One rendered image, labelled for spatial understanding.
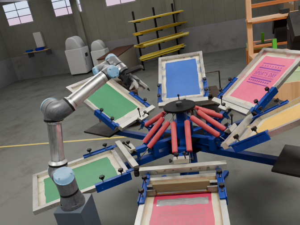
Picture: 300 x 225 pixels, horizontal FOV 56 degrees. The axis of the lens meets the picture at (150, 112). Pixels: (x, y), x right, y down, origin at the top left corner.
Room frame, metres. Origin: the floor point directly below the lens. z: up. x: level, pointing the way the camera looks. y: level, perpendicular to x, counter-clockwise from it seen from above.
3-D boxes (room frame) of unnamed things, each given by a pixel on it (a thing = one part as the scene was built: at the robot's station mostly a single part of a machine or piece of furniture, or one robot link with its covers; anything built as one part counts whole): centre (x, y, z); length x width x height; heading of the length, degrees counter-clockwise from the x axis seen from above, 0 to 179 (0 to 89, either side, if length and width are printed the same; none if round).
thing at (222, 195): (1.63, -0.39, 0.98); 0.30 x 0.05 x 0.07; 168
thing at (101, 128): (2.92, 0.22, 0.91); 1.34 x 0.41 x 0.08; 48
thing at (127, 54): (10.87, 0.78, 0.41); 2.43 x 0.78 x 0.83; 165
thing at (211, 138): (2.48, -0.28, 0.99); 0.82 x 0.79 x 0.12; 168
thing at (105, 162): (2.19, 0.58, 1.05); 1.08 x 0.61 x 0.23; 108
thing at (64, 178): (1.47, 0.58, 1.37); 0.13 x 0.12 x 0.14; 30
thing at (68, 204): (1.46, 0.58, 1.25); 0.15 x 0.15 x 0.10
